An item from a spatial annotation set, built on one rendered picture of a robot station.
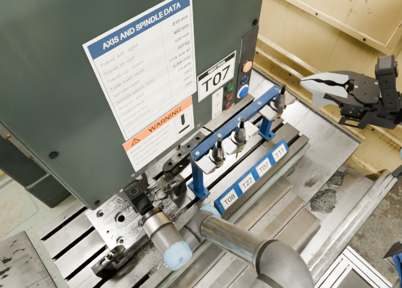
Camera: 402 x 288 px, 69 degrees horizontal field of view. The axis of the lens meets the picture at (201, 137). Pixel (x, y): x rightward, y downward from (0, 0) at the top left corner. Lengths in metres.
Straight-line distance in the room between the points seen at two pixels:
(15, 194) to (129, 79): 1.62
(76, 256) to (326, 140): 1.29
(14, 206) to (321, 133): 1.71
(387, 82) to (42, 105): 0.54
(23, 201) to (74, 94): 1.57
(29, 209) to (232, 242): 1.33
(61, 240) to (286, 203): 1.03
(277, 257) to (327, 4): 1.01
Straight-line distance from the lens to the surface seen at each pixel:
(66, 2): 0.34
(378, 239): 2.49
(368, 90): 0.66
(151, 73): 0.45
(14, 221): 1.92
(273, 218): 1.49
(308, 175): 1.62
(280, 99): 1.15
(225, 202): 1.26
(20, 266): 1.72
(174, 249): 0.84
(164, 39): 0.43
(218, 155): 1.00
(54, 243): 1.40
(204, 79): 0.55
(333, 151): 1.65
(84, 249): 1.35
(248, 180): 1.31
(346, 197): 1.73
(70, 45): 0.36
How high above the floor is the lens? 2.13
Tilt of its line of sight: 58 degrees down
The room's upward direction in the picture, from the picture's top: 2 degrees counter-clockwise
